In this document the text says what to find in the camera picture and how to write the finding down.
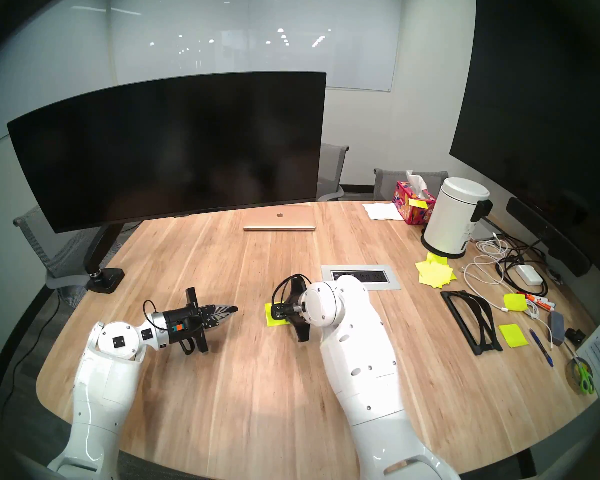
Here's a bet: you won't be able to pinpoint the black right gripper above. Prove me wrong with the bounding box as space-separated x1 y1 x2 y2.
270 278 312 344

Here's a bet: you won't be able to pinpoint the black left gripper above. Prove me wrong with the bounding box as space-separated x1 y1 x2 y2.
162 286 239 356

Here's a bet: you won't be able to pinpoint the yellow sticky note pad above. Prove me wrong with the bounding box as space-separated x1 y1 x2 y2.
264 303 292 328

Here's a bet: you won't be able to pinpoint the loose yellow sticky notes pile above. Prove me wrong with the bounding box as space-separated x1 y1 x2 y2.
414 251 458 288

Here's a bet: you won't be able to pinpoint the curved black ultrawide monitor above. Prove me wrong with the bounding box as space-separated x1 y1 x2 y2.
7 71 327 234

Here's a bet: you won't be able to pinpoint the yellow sticky pad right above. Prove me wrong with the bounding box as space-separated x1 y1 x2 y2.
498 323 529 348

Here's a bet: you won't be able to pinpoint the silver table power outlet panel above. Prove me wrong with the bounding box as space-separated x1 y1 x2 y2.
321 264 402 291

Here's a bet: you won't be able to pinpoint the rose gold closed laptop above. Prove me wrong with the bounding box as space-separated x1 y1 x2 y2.
243 204 317 232

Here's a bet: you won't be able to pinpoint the white paper napkin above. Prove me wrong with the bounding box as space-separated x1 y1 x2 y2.
362 202 405 221

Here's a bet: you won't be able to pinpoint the grey mesh office chair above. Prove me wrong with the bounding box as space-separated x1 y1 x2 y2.
316 143 350 202
12 204 116 310
373 168 449 201

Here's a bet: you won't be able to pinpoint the colourful tissue box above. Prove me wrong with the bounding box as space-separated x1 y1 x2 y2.
392 170 437 226

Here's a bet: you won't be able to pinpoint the white cylindrical trash can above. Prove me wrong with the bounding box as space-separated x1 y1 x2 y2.
420 177 494 259

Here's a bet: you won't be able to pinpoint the black folding laptop stand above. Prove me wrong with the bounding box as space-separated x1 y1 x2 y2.
440 290 504 356

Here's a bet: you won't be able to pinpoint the white power adapter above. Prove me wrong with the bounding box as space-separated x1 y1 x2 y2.
515 264 543 286

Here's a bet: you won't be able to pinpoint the red white marker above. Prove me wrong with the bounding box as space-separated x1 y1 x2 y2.
517 291 556 310

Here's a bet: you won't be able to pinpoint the blue pen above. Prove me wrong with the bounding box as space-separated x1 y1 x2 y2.
528 328 555 368

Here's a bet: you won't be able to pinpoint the grey whiteboard eraser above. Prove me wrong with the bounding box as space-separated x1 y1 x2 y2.
546 311 566 346

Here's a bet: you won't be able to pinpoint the black video sound bar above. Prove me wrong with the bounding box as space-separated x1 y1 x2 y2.
506 197 592 278

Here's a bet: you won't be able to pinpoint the clear tape roll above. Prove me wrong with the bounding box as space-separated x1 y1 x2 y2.
566 358 595 392

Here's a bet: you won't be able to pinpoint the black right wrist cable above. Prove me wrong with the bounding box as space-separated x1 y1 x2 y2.
271 273 311 310

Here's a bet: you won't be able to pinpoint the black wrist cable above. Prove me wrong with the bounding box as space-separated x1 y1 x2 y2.
271 273 311 310
142 299 201 356

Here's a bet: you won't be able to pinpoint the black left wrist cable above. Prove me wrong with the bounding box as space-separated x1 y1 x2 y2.
142 299 201 356

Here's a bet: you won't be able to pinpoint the black floor cable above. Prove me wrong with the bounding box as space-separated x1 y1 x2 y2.
0 294 61 425

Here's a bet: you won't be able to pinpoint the white charging cable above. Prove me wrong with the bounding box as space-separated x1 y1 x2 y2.
461 231 556 347

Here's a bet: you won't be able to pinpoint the black cable bundle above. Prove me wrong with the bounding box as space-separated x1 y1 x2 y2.
495 236 551 297

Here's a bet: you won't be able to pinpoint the glass wall whiteboard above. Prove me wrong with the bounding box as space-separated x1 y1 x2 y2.
109 0 403 92

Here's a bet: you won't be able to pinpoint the green handled scissors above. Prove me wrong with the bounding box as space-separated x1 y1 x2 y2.
572 356 596 396

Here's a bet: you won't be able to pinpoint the large black wall television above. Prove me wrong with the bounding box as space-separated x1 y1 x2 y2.
449 0 600 275

